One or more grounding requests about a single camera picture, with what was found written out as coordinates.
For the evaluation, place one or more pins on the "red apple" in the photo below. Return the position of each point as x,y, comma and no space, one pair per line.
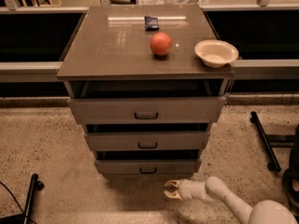
160,44

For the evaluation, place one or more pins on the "grey drawer cabinet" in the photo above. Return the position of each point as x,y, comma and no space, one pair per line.
110,57

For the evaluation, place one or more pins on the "grey drawer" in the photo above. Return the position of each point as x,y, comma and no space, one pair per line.
146,110
147,167
146,141

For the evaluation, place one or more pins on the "grey middle drawer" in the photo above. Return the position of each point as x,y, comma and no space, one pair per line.
146,141

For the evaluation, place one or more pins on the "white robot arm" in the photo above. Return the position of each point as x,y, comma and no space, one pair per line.
214,190

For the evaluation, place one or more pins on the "black stand leg right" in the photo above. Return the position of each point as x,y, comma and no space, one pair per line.
270,141

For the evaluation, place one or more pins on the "black stand leg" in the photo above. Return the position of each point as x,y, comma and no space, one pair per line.
270,141
24,217

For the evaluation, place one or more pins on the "dark blue snack packet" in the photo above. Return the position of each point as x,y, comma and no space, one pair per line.
151,23

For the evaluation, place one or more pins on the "black stand leg left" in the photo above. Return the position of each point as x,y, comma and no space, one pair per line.
24,217

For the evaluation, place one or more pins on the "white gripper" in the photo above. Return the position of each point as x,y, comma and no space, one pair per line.
186,189

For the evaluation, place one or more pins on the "grey top drawer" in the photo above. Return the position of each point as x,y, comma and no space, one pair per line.
146,110

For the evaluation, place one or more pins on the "white bowl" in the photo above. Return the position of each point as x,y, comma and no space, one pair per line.
216,53

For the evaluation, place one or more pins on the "grey bottom drawer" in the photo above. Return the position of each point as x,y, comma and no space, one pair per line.
147,167

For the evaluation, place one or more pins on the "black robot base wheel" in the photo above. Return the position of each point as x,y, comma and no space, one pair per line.
292,195

